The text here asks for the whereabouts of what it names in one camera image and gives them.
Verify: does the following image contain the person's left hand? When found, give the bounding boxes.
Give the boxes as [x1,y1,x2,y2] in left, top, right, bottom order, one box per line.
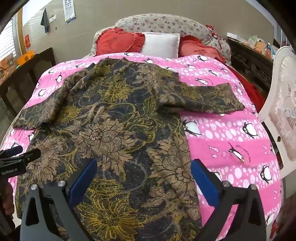
[1,182,15,219]

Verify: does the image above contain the pink penguin print blanket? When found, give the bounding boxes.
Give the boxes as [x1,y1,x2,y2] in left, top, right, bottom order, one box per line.
[0,52,284,241]

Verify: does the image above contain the window with blinds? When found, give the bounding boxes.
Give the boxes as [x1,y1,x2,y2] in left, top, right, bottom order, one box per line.
[0,19,18,59]

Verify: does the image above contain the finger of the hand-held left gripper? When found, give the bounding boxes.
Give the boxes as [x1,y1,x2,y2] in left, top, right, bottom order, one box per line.
[21,148,42,164]
[0,145,24,159]

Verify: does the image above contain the orange box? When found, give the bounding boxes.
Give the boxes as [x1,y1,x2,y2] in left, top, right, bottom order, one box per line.
[17,51,36,66]

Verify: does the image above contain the red heart-shaped pillow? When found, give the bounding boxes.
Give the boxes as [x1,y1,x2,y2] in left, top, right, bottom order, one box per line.
[178,36,227,65]
[95,27,146,56]

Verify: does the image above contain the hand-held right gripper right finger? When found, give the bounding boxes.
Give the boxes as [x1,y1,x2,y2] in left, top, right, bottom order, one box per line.
[190,159,267,241]

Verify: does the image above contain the dark wooden sideboard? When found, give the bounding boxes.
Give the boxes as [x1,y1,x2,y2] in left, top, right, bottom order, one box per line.
[0,47,57,117]

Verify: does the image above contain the dark floral patterned garment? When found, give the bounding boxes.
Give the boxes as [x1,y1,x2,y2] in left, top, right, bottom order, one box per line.
[13,57,245,241]

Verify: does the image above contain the red cloth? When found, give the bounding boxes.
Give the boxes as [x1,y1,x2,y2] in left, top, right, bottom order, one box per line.
[228,66,267,113]

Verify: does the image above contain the dark carved wooden cabinet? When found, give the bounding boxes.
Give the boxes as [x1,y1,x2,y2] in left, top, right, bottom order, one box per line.
[227,37,275,93]

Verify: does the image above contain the white upholstered chair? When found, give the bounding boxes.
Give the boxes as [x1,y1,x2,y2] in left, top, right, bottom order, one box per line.
[257,45,296,179]

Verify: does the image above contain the wall calendar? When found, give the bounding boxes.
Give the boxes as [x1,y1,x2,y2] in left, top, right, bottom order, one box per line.
[62,0,76,23]

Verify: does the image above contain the dark hanging cloth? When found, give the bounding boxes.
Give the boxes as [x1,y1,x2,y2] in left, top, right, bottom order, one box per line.
[40,9,50,33]

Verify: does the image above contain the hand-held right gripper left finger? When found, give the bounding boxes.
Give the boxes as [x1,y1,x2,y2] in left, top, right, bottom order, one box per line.
[20,159,98,241]

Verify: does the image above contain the white pillow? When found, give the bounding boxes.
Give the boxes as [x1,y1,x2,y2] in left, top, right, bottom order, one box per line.
[140,32,181,58]

